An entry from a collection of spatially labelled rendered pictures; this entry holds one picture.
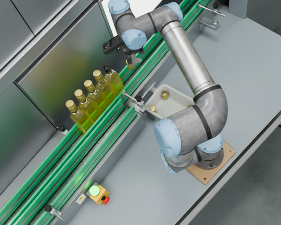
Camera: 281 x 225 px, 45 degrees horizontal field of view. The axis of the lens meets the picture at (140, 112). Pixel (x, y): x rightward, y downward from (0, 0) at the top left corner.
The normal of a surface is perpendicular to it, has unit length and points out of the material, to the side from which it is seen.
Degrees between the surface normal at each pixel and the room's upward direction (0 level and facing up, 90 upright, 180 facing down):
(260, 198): 0
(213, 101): 8
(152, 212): 0
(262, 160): 0
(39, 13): 90
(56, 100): 90
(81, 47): 90
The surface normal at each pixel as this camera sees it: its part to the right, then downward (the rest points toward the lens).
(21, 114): 0.78, 0.48
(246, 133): -0.18, -0.47
